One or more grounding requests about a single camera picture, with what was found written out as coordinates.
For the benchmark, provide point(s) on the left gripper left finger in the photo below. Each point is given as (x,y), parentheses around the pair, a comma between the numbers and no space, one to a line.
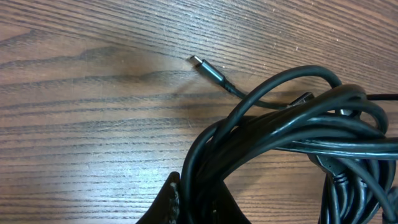
(165,209)

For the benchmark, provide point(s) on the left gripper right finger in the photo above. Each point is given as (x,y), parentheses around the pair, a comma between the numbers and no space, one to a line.
(225,208)

